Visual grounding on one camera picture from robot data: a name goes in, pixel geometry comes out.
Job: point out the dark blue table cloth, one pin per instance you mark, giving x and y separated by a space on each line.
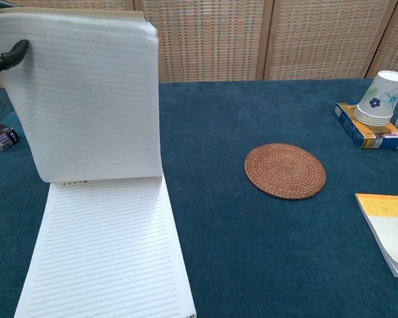
238 248

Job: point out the black box with gold print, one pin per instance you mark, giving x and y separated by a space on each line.
0 134

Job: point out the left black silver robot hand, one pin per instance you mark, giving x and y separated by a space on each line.
10 56

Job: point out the round woven rattan coaster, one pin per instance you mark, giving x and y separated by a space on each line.
285 171

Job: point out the floral paper cup stack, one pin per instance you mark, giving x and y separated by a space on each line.
379 97

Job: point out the cream notepad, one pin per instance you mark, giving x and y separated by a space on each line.
96 132

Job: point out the yellow and blue carton box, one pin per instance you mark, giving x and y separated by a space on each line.
368 132

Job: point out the woven bamboo folding screen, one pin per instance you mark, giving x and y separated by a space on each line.
219 39

